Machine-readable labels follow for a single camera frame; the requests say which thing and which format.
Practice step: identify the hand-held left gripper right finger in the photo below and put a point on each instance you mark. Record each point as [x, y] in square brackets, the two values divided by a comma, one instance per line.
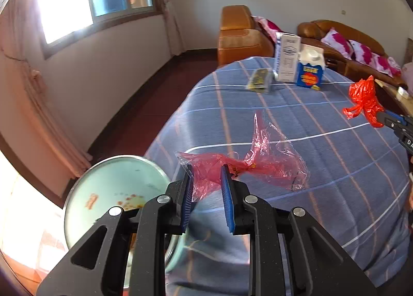
[227, 199]

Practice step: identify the blue milk carton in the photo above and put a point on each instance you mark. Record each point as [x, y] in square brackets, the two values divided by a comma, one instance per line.
[309, 76]

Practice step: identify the dark brown door frame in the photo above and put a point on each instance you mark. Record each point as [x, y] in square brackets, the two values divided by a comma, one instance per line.
[32, 170]

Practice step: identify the light wooden side table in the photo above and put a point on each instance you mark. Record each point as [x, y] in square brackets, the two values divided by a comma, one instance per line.
[398, 96]

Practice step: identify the orange leather armchair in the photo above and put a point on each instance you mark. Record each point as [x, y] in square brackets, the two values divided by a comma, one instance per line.
[238, 41]

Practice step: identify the blue plaid tablecloth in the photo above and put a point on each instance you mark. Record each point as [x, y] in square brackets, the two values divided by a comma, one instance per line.
[322, 160]

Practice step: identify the brown leather sofa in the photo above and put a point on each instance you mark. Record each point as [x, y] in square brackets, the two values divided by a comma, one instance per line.
[316, 30]

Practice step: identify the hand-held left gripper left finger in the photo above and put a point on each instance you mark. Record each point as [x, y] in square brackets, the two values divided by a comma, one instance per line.
[187, 199]

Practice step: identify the red plastic bag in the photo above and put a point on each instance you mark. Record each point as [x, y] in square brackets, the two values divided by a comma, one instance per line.
[364, 96]

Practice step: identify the green packet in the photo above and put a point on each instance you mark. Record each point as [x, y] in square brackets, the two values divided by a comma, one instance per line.
[259, 80]

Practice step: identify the light blue cartoon bin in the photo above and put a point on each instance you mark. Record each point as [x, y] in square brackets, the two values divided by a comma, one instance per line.
[109, 180]

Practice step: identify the pink white sofa pillow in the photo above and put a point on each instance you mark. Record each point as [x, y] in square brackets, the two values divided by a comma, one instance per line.
[364, 52]
[337, 41]
[390, 65]

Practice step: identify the tall white blue box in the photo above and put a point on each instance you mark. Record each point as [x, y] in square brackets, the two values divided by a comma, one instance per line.
[287, 60]

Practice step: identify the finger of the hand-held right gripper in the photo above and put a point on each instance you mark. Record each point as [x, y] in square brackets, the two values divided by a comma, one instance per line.
[392, 117]
[401, 128]

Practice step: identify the clear red plastic film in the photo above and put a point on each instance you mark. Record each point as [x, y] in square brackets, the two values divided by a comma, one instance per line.
[267, 157]

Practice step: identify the long beige curtain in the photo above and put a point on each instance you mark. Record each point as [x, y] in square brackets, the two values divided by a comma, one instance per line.
[42, 96]

